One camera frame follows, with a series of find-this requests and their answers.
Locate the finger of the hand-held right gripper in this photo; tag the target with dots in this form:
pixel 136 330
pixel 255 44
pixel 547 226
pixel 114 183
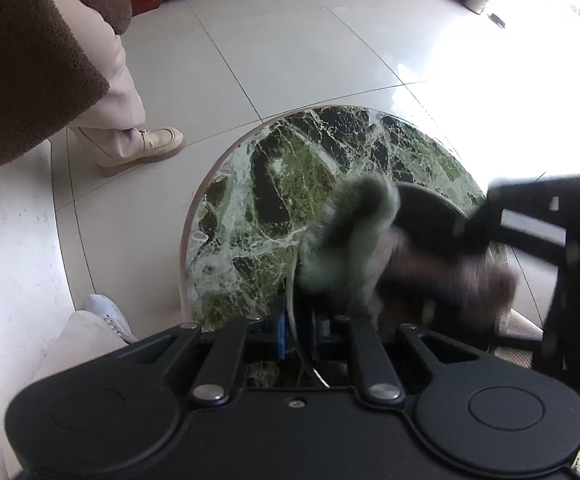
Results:
pixel 479 225

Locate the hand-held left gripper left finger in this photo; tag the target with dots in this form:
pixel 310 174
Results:
pixel 281 330

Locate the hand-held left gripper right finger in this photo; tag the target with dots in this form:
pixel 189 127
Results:
pixel 316 335

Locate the stainless steel bowl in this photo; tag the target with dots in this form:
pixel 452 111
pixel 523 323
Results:
pixel 429 215

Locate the pink fluffy towel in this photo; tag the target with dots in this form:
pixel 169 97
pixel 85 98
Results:
pixel 349 240

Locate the round green marble table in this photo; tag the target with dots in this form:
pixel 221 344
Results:
pixel 270 200

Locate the person's left white sneaker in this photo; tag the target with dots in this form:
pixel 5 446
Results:
pixel 110 315

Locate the small dark floor object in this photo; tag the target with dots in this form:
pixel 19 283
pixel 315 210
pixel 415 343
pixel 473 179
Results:
pixel 497 20

